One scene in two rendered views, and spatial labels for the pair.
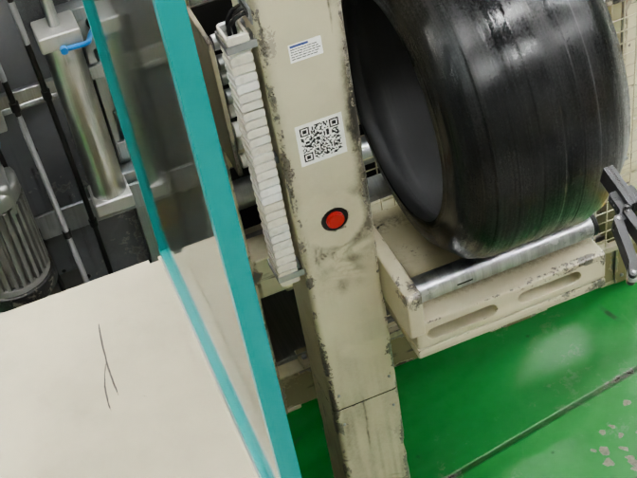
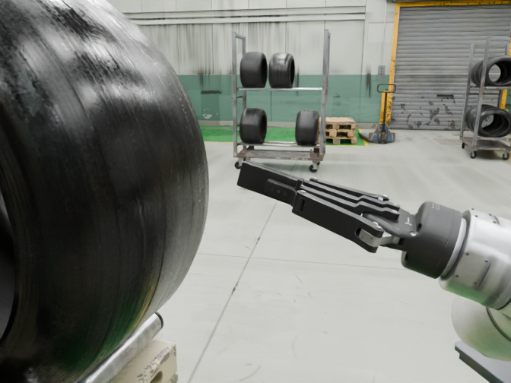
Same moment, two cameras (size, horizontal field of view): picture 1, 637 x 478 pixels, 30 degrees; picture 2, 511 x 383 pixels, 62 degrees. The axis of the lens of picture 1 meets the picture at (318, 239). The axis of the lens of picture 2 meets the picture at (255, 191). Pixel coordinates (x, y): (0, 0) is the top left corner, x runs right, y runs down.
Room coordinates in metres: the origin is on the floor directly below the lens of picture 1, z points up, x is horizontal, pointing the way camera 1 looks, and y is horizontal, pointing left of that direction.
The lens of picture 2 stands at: (0.98, -0.02, 1.31)
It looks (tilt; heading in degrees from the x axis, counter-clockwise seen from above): 15 degrees down; 304
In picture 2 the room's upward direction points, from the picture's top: straight up
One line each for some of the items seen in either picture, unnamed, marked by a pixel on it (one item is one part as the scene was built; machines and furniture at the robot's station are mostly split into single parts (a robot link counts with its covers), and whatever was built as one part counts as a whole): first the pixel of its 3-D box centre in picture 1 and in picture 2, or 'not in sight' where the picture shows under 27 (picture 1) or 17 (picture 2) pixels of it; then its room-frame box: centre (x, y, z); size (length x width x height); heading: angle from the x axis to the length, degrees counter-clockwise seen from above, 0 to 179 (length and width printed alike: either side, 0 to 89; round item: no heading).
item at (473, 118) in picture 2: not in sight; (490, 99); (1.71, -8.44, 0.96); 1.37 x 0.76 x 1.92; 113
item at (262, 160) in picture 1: (263, 161); not in sight; (1.45, 0.06, 1.19); 0.05 x 0.04 x 0.48; 14
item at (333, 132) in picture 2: not in sight; (335, 129); (4.65, -8.71, 0.22); 1.27 x 0.90 x 0.44; 113
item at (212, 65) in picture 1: (261, 76); not in sight; (1.89, 0.05, 1.05); 0.20 x 0.15 x 0.30; 104
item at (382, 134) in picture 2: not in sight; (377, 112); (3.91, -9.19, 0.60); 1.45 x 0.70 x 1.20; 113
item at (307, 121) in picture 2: not in sight; (280, 102); (4.15, -5.44, 0.96); 1.33 x 0.64 x 1.92; 21
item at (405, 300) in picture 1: (370, 246); not in sight; (1.54, -0.09, 0.90); 0.40 x 0.03 x 0.10; 14
